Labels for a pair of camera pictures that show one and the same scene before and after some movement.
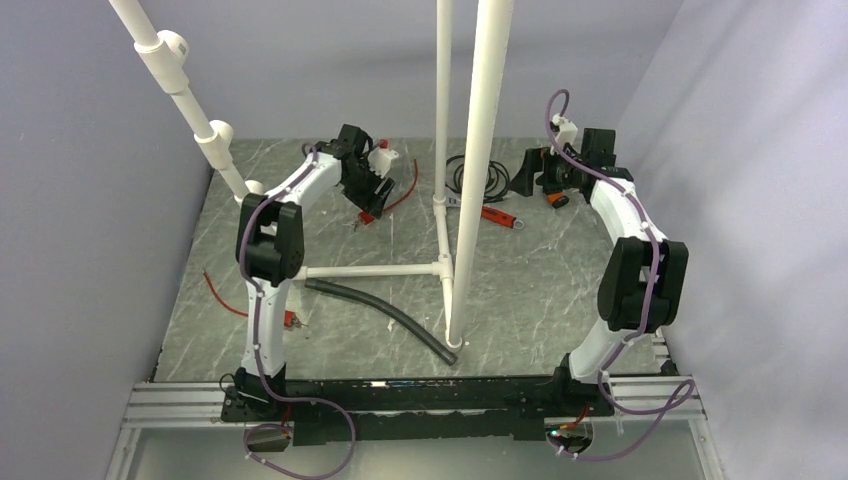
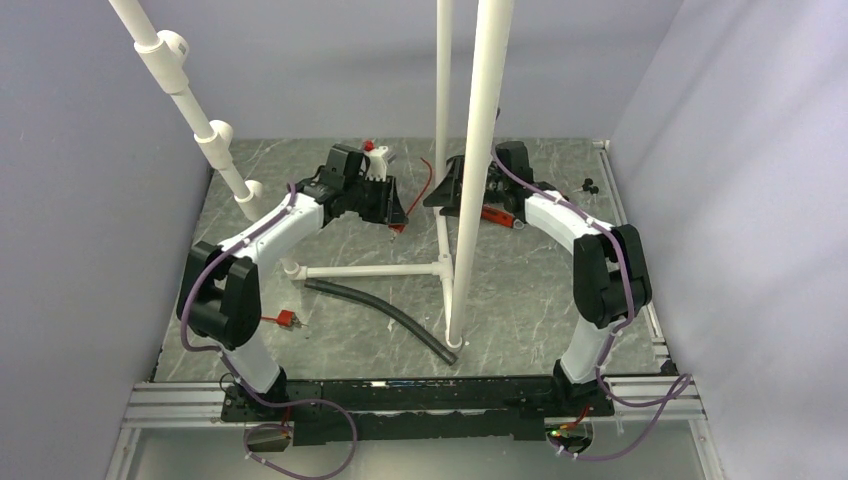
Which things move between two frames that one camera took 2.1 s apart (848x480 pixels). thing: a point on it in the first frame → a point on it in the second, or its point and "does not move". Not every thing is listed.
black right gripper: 534,161 → 445,193
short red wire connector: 291,319 does not move
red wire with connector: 367,217 → 401,227
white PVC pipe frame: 457,272 does not move
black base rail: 326,410 does not move
